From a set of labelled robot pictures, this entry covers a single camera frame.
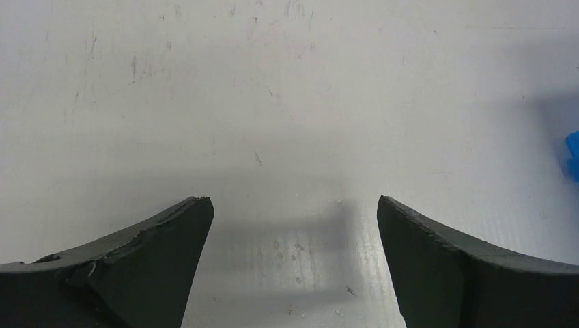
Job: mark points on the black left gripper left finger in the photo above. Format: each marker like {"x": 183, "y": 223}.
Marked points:
{"x": 140, "y": 276}

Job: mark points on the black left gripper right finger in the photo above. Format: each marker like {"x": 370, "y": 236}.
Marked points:
{"x": 445, "y": 278}

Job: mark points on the blue plastic bin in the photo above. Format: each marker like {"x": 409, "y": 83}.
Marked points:
{"x": 572, "y": 141}

